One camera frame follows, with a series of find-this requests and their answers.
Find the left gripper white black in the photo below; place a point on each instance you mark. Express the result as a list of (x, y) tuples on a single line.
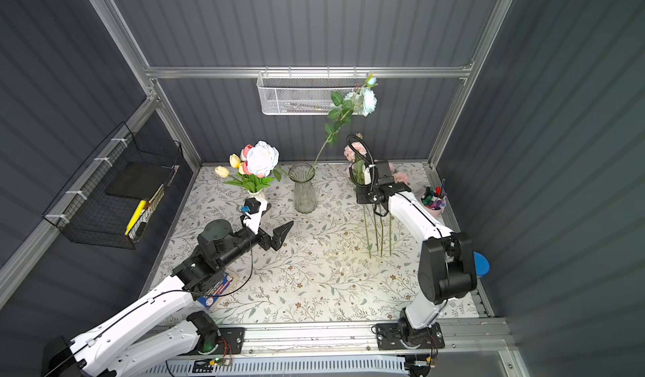
[(268, 238)]

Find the pink peony stem with bud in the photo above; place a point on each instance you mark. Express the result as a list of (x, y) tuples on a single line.
[(356, 164)]

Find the white rose stem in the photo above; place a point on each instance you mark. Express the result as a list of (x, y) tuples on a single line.
[(260, 160)]

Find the light blue rose stem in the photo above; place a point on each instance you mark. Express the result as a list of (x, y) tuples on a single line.
[(360, 101)]

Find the clear ribbed glass vase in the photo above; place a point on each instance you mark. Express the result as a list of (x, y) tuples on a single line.
[(305, 200)]

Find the black notebook in basket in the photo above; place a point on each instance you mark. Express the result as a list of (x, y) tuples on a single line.
[(139, 181)]

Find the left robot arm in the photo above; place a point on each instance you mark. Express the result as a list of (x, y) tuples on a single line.
[(120, 346)]

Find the pink pen bucket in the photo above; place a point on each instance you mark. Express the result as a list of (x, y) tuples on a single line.
[(435, 199)]

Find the black wire wall basket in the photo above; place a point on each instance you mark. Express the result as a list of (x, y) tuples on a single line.
[(112, 201)]

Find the white ribbed ceramic vase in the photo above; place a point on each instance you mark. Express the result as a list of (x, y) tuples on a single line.
[(259, 196)]

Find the white mesh wall basket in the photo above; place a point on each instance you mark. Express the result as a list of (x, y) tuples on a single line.
[(305, 92)]

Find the hot pink rose stem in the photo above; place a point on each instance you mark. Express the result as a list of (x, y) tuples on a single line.
[(375, 227)]

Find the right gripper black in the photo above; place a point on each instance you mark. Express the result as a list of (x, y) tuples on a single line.
[(363, 193)]

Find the pale pink rose stem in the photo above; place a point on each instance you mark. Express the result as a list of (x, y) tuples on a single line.
[(400, 177)]

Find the large pink rose stem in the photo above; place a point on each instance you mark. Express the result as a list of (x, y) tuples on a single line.
[(390, 233)]

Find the yellow marker in basket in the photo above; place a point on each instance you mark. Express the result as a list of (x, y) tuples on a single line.
[(136, 215)]

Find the blue illustrated book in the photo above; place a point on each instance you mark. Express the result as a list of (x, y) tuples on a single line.
[(219, 289)]

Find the clear jar blue lid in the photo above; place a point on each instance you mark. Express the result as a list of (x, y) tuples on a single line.
[(482, 264)]

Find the tulip bouquet pink and yellow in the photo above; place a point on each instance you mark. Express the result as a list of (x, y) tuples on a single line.
[(234, 175)]

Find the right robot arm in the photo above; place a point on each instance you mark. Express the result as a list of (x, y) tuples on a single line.
[(446, 266)]

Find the pink carnation stem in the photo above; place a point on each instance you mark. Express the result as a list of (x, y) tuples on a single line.
[(366, 225)]

